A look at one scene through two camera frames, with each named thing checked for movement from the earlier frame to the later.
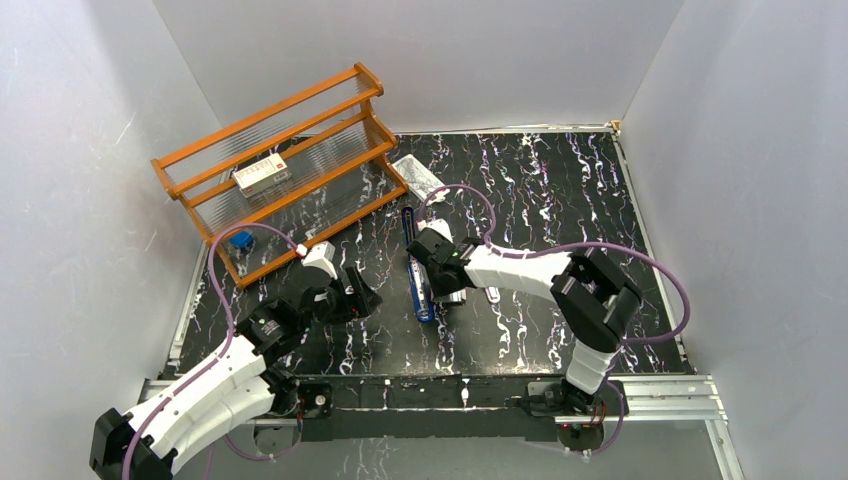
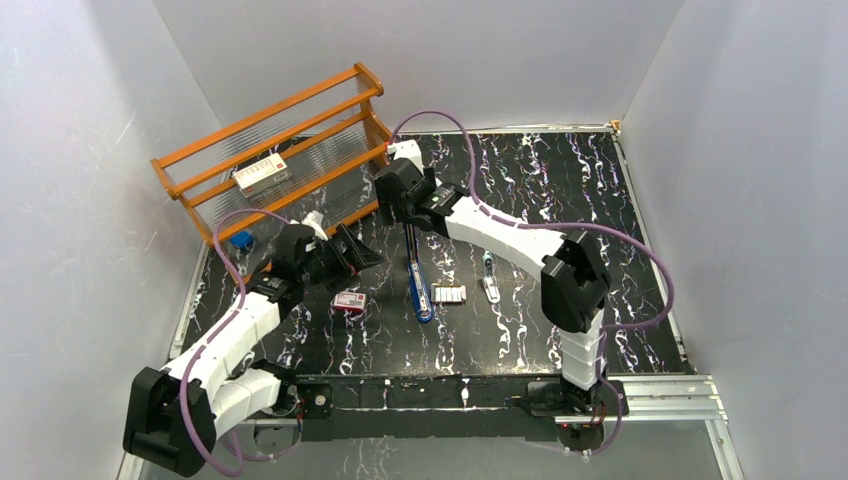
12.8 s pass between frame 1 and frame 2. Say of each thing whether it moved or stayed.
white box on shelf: stayed
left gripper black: moved
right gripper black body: moved
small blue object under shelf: stayed
